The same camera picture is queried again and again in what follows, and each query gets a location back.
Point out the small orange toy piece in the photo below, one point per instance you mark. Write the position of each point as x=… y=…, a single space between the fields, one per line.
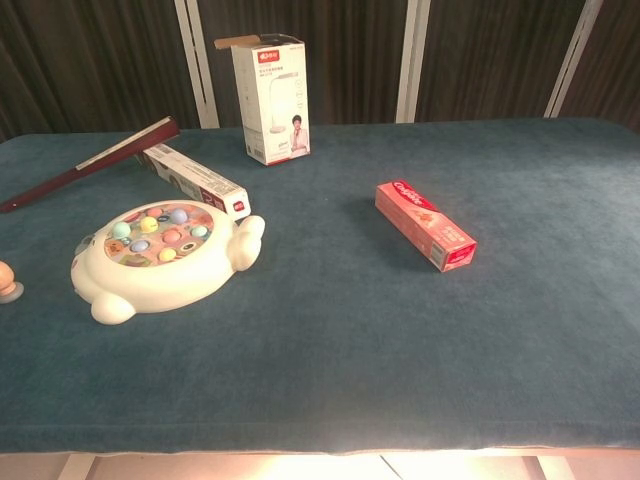
x=6 y=277

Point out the white whack-a-mole toy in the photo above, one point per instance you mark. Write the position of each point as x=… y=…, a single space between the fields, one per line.
x=165 y=285

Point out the red toothpaste box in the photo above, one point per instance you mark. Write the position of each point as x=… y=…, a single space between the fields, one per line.
x=425 y=220

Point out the blue tablecloth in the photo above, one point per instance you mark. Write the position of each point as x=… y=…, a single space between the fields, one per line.
x=350 y=350

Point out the long white barcode box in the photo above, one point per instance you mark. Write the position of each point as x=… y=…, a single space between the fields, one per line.
x=200 y=177

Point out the open white lamp box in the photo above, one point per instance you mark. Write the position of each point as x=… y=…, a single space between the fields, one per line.
x=275 y=100

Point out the dark red folded fan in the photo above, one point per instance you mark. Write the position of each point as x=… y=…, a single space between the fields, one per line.
x=50 y=182

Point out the white partition frame post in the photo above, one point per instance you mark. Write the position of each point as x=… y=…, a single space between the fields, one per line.
x=572 y=60
x=200 y=65
x=412 y=60

